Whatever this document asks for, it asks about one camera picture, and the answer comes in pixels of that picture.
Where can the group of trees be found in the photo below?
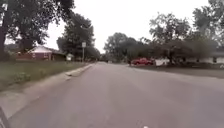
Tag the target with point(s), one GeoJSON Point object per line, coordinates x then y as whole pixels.
{"type": "Point", "coordinates": [116, 45]}

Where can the red car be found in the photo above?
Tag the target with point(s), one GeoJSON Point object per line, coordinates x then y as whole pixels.
{"type": "Point", "coordinates": [142, 61]}

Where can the sign on pole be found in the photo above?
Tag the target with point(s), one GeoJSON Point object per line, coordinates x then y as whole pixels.
{"type": "Point", "coordinates": [83, 45]}

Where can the grey asphalt road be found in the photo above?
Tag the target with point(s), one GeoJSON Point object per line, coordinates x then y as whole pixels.
{"type": "Point", "coordinates": [126, 100]}

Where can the white vehicle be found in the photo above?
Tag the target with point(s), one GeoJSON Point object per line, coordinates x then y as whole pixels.
{"type": "Point", "coordinates": [162, 62]}

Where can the red brick house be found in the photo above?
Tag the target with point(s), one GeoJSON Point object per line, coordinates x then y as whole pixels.
{"type": "Point", "coordinates": [41, 53]}

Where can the grass lawn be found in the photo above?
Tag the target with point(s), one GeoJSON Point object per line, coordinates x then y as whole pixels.
{"type": "Point", "coordinates": [33, 71]}

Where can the grass verge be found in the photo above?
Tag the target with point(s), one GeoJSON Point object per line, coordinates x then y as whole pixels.
{"type": "Point", "coordinates": [206, 72]}

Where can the concrete gutter strip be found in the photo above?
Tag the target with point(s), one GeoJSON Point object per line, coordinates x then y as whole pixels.
{"type": "Point", "coordinates": [20, 96]}

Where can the pale low house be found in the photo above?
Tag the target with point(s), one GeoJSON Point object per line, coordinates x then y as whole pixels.
{"type": "Point", "coordinates": [213, 59]}

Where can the large dark tree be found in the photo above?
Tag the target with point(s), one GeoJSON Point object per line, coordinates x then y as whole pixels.
{"type": "Point", "coordinates": [20, 20]}

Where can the tall tree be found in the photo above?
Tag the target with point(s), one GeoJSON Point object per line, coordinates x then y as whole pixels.
{"type": "Point", "coordinates": [210, 20]}

